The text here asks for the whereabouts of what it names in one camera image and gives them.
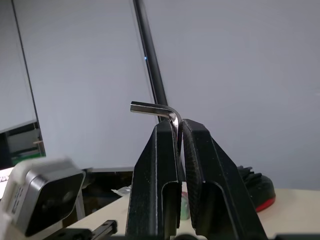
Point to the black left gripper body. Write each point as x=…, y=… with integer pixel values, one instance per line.
x=105, y=227

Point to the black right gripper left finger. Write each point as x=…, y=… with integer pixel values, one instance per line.
x=150, y=180

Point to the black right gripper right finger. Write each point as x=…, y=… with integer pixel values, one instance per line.
x=215, y=180

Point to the silver L-shaped hex key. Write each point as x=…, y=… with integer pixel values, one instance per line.
x=150, y=109

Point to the black and red hex key holder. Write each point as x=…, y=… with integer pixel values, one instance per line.
x=262, y=192

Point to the clear plastic bag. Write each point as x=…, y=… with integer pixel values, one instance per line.
x=122, y=192

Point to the small green and white object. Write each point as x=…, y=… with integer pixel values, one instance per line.
x=184, y=205

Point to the dark glass partition panel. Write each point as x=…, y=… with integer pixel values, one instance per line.
x=20, y=145

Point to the black vertical pole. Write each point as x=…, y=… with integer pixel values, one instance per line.
x=151, y=57

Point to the white grey camera module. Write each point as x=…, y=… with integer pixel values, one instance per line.
x=47, y=192

